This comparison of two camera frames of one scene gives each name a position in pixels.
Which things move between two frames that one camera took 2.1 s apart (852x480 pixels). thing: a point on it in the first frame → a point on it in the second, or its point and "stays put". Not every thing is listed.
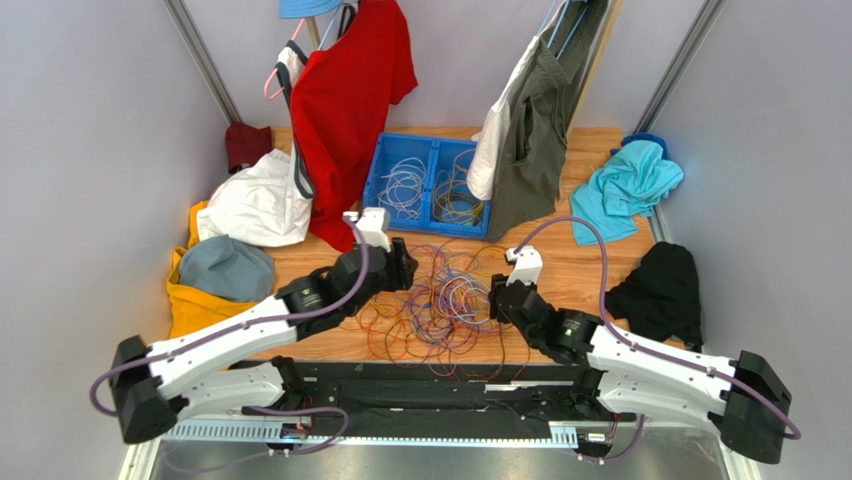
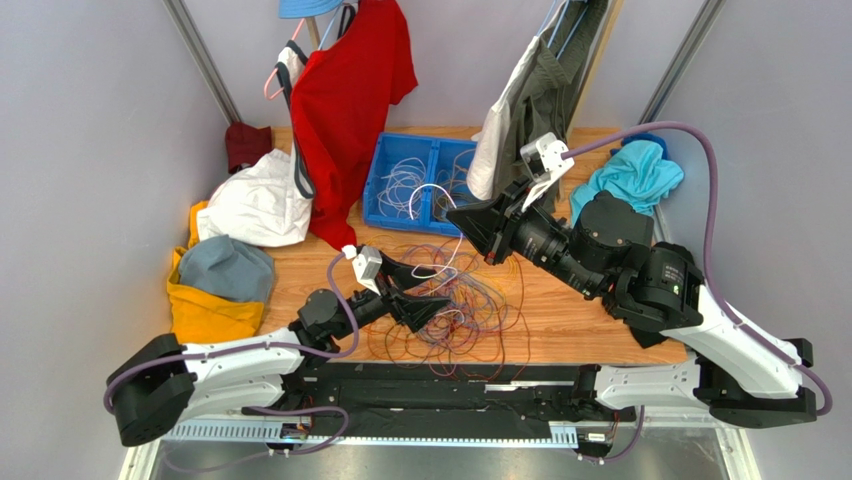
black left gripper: (401, 268) → (415, 310)
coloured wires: (444, 319) stays put
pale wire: (403, 186) stays put
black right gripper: (504, 301) → (502, 224)
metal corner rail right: (678, 67) stays put
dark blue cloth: (644, 137) stays put
